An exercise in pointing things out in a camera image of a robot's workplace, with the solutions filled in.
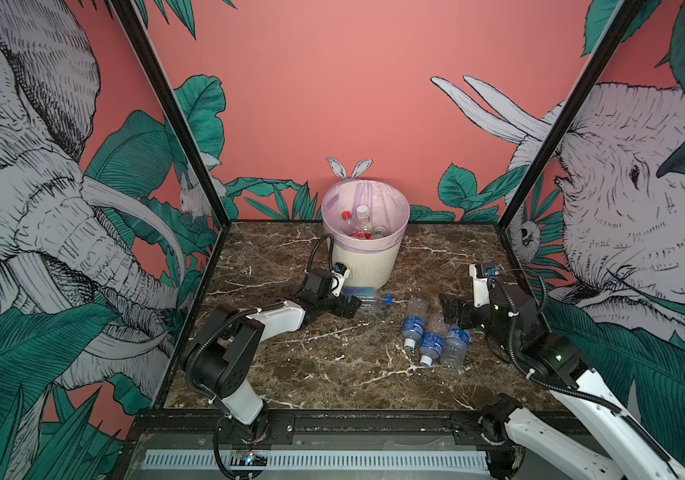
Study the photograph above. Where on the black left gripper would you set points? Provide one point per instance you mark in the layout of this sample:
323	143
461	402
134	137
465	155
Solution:
351	308

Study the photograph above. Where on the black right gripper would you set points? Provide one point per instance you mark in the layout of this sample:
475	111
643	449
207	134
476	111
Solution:
453	311

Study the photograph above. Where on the blue label bottle white cap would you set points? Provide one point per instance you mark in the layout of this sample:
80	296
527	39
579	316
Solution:
414	323

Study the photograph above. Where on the crushed clear plastic bottle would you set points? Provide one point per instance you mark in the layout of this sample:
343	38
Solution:
457	343

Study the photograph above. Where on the red label cola bottle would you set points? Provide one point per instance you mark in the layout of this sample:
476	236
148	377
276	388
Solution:
349	224

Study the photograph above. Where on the red green label clear bottle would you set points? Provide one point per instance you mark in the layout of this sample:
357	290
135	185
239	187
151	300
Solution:
364	222

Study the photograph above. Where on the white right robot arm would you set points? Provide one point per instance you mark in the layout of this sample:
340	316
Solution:
515	326

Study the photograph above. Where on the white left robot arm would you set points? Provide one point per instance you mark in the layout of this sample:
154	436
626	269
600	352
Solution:
217	361

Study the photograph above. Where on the cream ribbed waste bin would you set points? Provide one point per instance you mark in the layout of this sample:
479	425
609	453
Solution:
370	263

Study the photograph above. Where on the purple bin liner bag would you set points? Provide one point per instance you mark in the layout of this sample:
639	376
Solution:
389	208

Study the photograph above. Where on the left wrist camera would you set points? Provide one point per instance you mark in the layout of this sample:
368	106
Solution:
340	274

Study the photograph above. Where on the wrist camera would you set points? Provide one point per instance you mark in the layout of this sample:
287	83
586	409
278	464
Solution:
340	274
481	273

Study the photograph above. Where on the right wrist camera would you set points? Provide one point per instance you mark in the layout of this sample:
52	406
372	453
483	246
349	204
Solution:
481	273

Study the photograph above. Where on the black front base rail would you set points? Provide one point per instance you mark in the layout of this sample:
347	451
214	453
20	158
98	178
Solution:
462	426

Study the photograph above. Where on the white slotted cable duct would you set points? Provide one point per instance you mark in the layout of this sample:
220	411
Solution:
473	462

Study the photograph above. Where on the black left corner frame post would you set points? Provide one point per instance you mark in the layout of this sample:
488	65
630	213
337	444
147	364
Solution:
129	18

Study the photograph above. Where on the black corner frame post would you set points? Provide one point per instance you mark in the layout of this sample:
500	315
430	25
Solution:
129	18
610	40

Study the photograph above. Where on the black right corner frame post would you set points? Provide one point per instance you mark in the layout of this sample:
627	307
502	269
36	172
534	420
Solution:
610	40

